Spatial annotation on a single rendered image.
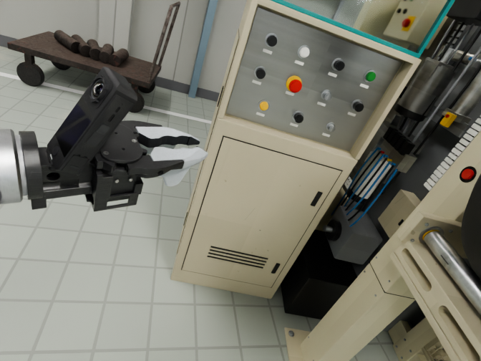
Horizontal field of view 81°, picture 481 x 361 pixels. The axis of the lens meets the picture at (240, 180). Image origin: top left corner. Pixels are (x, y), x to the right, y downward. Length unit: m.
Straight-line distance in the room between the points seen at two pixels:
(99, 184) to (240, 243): 1.02
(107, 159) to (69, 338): 1.13
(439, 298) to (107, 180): 0.74
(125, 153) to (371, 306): 1.00
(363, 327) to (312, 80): 0.91
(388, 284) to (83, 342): 1.14
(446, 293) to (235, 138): 0.73
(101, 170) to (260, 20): 0.74
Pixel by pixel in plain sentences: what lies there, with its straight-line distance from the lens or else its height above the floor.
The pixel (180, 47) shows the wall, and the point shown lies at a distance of 3.87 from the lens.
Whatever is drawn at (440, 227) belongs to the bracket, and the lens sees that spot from 0.92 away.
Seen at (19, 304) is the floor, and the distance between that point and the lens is 1.52.
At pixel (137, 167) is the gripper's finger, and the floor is 1.06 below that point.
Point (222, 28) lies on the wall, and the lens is 3.86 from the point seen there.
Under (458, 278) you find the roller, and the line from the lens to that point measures 0.83.
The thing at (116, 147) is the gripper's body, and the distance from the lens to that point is 0.35.
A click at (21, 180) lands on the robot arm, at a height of 1.05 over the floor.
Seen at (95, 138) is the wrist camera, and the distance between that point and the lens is 0.32.
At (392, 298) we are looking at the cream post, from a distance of 1.15.
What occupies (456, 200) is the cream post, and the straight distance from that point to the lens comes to 0.97.
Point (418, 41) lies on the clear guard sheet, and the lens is 1.10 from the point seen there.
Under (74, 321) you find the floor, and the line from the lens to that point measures 1.44.
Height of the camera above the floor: 1.25
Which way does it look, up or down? 31 degrees down
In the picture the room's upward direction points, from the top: 21 degrees clockwise
